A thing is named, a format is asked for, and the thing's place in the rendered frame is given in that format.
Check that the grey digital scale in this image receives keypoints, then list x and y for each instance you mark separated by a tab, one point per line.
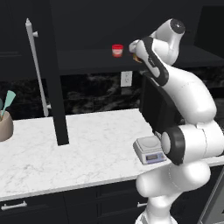
148	150

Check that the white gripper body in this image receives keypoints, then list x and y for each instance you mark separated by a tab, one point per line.
133	45

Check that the black drawer front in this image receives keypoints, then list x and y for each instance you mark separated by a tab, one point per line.
119	198
35	214

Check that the teal spatula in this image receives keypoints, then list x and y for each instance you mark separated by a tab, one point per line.
9	99

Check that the white wall outlet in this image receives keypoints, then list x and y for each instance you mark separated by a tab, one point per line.
126	78

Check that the orange brown food item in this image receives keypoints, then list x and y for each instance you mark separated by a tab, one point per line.
137	59

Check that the black cabinet door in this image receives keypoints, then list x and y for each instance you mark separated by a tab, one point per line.
210	32
58	87

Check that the black microwave oven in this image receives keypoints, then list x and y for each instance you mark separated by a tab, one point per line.
154	108

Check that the black cupboard door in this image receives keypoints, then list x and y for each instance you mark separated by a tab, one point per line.
81	205

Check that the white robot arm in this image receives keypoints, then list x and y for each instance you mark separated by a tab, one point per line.
189	96

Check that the beige utensil pot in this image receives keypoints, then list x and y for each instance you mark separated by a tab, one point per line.
5	128

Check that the red canned food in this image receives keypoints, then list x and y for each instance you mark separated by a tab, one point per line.
117	51

